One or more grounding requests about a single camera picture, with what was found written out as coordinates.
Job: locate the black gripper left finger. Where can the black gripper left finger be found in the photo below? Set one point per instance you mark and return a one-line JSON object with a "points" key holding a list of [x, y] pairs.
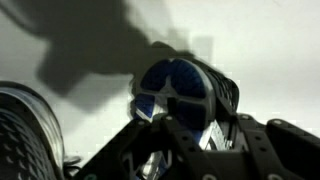
{"points": [[133, 146]]}

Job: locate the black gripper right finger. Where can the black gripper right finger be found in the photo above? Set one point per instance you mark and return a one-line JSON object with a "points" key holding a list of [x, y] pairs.
{"points": [[286, 150]]}

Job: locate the blue soled grey sneaker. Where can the blue soled grey sneaker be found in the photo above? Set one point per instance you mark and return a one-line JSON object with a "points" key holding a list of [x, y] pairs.
{"points": [[186, 83]]}

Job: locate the grey sneaker with black laces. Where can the grey sneaker with black laces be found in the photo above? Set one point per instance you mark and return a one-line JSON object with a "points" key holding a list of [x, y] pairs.
{"points": [[23, 140]]}

